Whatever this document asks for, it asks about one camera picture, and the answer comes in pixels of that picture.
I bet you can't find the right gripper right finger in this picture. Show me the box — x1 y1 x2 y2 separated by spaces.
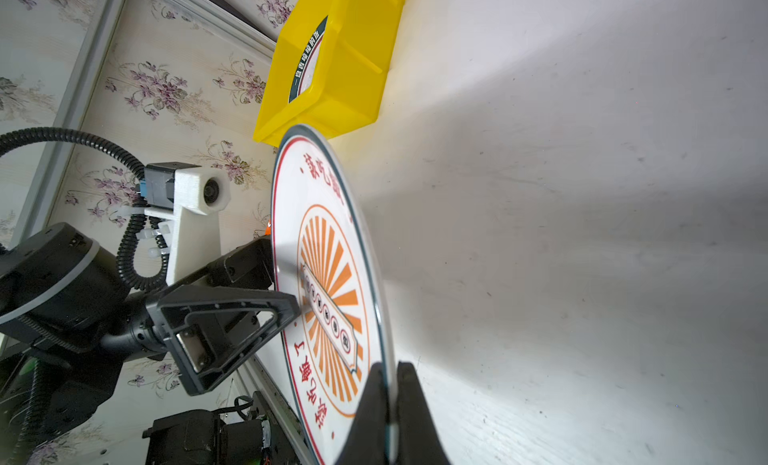
396 362 450 465

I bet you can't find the yellow plastic bin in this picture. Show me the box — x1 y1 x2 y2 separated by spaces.
253 0 405 147

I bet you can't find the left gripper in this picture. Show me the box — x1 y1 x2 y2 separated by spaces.
1 222 300 402

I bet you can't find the orange sunburst pattern plate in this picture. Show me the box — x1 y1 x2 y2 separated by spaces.
271 125 398 464

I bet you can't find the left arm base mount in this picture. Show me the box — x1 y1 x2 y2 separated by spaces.
142 392 300 465

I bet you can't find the green red ringed plate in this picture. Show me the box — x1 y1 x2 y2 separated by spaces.
288 17 328 102

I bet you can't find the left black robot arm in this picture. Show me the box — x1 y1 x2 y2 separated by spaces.
1 127 300 464

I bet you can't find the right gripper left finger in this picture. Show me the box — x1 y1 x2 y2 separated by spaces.
336 362 388 465

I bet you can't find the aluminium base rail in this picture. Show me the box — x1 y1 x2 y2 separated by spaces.
237 356 316 464

